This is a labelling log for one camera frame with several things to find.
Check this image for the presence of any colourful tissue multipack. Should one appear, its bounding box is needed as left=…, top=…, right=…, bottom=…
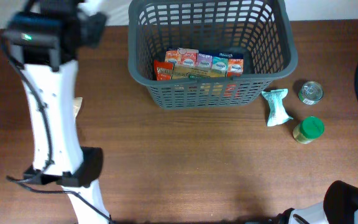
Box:
left=163, top=48, right=244, bottom=73

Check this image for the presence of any green lid glass jar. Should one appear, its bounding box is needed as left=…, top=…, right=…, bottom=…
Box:
left=293, top=116, right=325, bottom=144

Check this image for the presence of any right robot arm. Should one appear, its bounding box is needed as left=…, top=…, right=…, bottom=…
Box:
left=272, top=180, right=358, bottom=224

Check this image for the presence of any light green packet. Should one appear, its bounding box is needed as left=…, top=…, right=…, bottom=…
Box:
left=262, top=89, right=293, bottom=127

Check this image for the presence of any silver tin can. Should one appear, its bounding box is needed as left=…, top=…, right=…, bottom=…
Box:
left=298, top=81, right=324, bottom=105

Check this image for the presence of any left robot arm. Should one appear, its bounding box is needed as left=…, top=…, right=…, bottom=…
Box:
left=3, top=10, right=112, bottom=223

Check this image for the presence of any brown white snack bag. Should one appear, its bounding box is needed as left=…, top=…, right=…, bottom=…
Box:
left=73, top=97, right=83, bottom=118

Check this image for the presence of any orange spaghetti pasta packet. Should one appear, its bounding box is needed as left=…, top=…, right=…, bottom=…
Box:
left=154, top=60, right=242, bottom=81

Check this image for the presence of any grey plastic shopping basket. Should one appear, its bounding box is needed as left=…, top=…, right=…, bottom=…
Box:
left=128, top=0, right=298, bottom=110

